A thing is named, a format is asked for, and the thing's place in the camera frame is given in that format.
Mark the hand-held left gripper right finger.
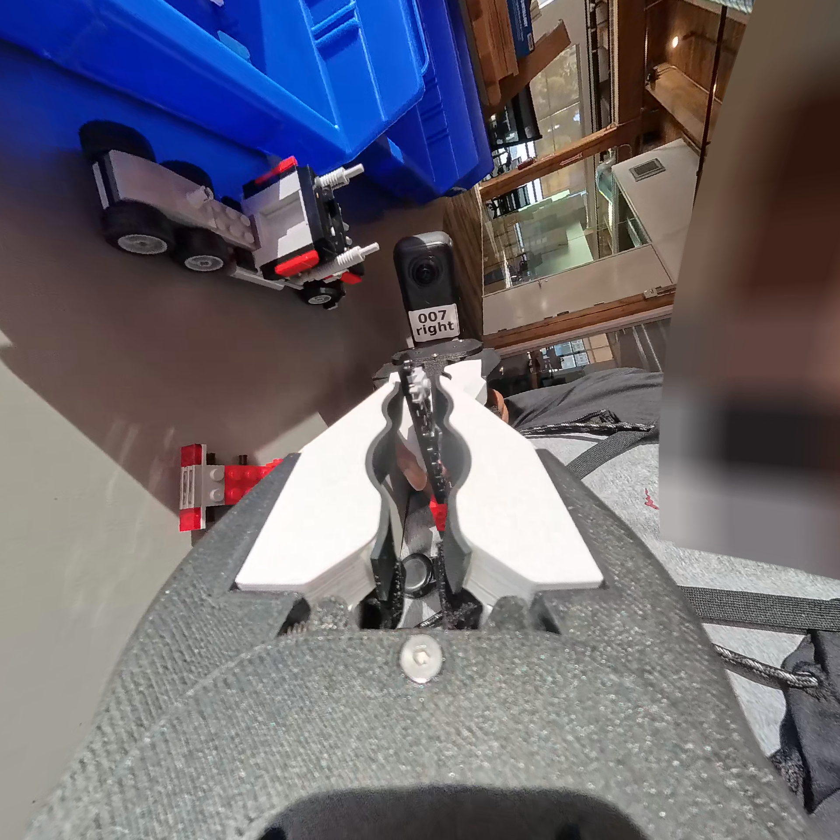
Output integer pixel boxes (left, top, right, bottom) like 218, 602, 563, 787
423, 381, 605, 614

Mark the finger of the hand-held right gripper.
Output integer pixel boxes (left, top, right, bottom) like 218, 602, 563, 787
441, 360, 492, 413

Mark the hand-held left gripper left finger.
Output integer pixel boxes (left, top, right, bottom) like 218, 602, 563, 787
234, 382, 411, 614

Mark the black toy brick beam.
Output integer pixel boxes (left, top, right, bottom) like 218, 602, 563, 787
400, 364, 454, 532

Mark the person's right hand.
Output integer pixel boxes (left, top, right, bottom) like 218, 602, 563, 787
394, 388, 511, 493

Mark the small red brick assembly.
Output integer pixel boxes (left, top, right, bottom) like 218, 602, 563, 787
178, 443, 290, 532

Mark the blue plastic bin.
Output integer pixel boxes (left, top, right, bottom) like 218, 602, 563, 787
0, 0, 431, 204
364, 0, 494, 198

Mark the toy brick truck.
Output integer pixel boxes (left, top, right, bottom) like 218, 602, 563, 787
79, 121, 382, 311

